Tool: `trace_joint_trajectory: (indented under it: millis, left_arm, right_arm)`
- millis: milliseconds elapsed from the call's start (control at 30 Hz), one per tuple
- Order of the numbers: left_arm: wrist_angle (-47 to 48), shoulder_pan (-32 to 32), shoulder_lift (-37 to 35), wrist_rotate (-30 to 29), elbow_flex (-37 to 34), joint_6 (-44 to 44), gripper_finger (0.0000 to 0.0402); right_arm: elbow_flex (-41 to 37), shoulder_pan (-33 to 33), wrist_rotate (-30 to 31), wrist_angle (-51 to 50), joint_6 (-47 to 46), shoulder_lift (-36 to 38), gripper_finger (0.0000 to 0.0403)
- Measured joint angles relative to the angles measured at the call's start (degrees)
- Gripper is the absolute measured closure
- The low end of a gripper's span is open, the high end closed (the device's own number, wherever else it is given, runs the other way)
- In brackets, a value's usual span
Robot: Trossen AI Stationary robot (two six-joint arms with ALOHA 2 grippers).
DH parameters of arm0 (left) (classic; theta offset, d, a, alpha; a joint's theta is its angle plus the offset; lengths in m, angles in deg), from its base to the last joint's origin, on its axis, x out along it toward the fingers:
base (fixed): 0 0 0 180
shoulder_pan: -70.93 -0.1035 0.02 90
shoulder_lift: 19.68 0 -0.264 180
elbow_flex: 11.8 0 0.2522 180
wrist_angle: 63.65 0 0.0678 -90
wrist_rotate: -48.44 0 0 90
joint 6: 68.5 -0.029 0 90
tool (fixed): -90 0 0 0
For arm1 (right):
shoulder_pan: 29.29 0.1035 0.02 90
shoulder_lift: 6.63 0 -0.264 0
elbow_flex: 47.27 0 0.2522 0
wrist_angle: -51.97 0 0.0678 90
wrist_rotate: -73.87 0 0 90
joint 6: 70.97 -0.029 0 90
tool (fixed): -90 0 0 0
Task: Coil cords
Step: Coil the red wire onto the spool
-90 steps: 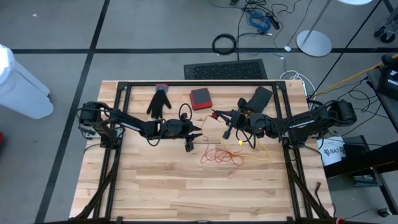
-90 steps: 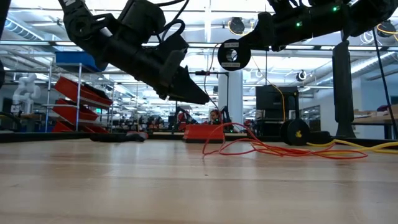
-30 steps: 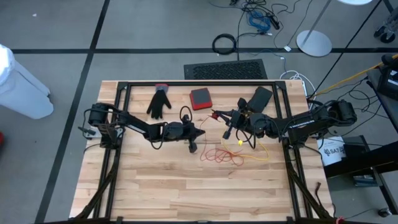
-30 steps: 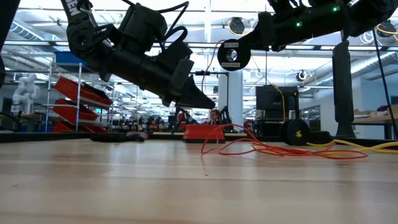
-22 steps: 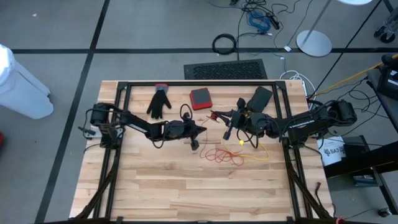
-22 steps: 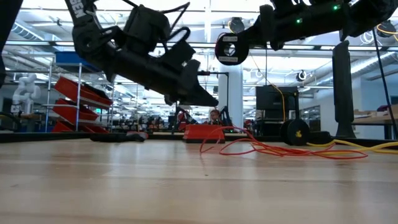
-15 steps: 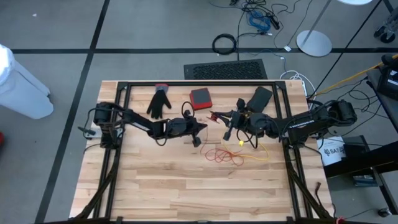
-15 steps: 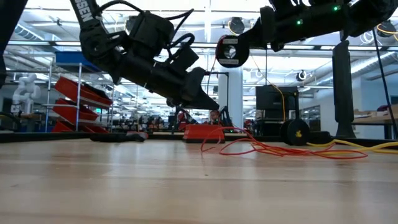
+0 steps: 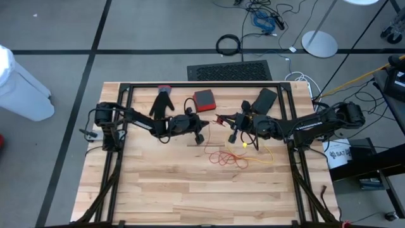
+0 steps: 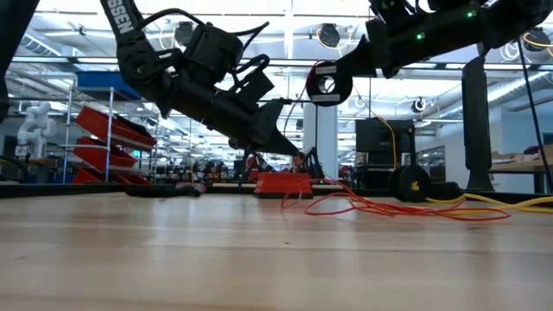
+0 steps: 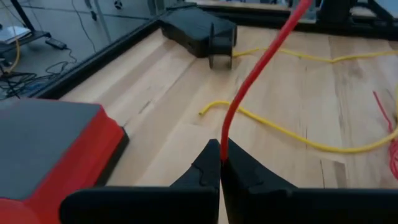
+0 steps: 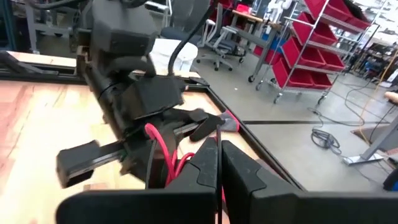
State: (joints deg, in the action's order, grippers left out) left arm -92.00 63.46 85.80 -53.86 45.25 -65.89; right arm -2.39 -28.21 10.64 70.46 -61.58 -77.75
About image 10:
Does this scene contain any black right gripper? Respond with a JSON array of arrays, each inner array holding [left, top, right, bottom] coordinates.
[[334, 0, 498, 79]]

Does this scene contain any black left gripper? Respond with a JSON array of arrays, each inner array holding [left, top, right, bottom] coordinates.
[[166, 68, 301, 156]]

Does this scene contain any black spool for red wire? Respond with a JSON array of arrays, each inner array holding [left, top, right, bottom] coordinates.
[[305, 60, 354, 108]]

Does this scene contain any black spool for yellow cord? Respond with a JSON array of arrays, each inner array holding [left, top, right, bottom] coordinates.
[[388, 164, 432, 203]]

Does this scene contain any thin red wire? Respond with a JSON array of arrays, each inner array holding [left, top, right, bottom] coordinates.
[[279, 60, 513, 223]]

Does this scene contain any yellow cord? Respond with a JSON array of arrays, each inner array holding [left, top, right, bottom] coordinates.
[[425, 193, 553, 216]]

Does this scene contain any red box with dark lid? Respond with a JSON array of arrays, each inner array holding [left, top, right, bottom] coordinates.
[[253, 172, 314, 200]]

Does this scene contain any white building column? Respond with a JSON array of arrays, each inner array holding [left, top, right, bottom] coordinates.
[[303, 101, 339, 178]]

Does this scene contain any long ceiling light strip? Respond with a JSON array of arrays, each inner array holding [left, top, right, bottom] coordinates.
[[12, 55, 553, 71]]

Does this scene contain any black monitor on stand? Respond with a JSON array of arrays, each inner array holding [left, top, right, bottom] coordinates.
[[354, 119, 416, 185]]

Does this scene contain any black glove with red cuff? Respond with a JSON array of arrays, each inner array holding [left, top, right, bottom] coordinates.
[[124, 181, 207, 199]]

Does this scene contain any metal rack with red bins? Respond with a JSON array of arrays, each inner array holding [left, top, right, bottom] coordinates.
[[60, 84, 159, 186]]

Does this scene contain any black pouch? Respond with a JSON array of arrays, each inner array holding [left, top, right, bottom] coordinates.
[[427, 181, 460, 201]]

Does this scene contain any blue storage bin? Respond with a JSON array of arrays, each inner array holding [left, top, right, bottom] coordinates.
[[76, 71, 143, 101]]

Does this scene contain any wooden workbench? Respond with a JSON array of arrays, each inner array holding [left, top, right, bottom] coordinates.
[[490, 145, 553, 194]]

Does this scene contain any black ceiling cord reel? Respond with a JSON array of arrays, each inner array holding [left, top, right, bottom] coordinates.
[[174, 21, 196, 48], [522, 27, 553, 54], [317, 23, 342, 48]]

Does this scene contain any black gantry frame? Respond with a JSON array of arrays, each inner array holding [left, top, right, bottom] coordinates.
[[244, 98, 320, 174]]

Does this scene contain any yellow hanging cable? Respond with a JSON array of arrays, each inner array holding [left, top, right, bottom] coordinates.
[[379, 116, 397, 169]]

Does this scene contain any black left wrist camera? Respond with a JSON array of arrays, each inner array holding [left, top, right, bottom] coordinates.
[[185, 21, 245, 86]]

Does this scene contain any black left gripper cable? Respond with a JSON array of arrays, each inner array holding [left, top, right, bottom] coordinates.
[[137, 7, 271, 81]]

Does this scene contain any thin black slanted cable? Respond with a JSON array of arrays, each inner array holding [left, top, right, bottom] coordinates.
[[516, 38, 553, 191]]

